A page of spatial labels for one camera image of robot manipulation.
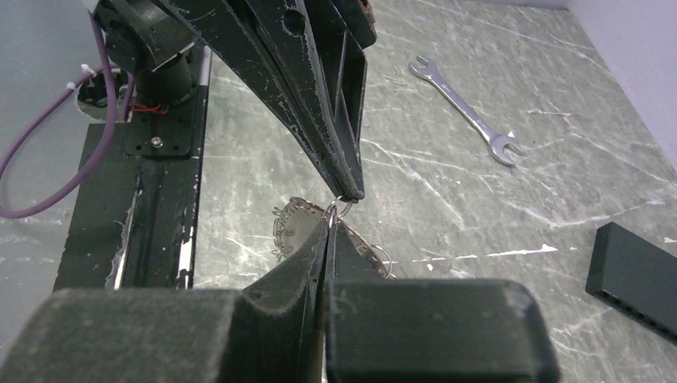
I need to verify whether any large silver wrench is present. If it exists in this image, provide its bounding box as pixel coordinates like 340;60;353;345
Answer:
408;55;524;168

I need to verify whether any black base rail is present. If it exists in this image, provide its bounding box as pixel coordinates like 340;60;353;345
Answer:
53;46;212;290

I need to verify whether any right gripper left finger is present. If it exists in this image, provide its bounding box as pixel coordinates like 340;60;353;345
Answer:
1;220;330;382

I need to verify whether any key bunch with rings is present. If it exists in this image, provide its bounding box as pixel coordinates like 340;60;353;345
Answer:
271;195;398;281

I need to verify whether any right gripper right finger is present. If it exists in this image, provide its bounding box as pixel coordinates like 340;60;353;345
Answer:
324;224;561;382

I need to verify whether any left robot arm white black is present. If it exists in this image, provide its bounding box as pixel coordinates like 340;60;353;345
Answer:
92;1;377;201

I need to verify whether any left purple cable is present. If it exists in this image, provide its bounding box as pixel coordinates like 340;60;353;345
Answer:
0;13;136;220

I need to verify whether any black flat box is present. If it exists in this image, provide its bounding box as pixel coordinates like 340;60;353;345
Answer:
584;222;676;345

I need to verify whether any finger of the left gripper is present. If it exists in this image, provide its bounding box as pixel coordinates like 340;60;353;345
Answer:
163;1;365;201
317;1;377;175

